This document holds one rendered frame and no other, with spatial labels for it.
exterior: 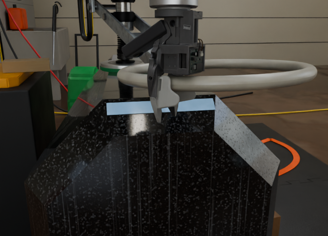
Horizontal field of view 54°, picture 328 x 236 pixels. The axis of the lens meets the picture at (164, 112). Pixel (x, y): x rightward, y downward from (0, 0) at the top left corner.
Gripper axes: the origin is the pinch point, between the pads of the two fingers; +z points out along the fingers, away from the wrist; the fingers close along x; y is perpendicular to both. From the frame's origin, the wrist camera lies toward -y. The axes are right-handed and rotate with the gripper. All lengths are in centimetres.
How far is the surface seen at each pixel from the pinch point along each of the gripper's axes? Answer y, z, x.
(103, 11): -64, -25, 55
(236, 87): 14.1, -6.1, 2.7
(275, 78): 19.7, -7.5, 7.9
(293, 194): 9, 77, 133
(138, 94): -21.6, 1.6, 20.8
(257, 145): 9.0, 17.8, 40.5
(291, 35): -99, -8, 669
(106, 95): -28.5, 1.7, 14.5
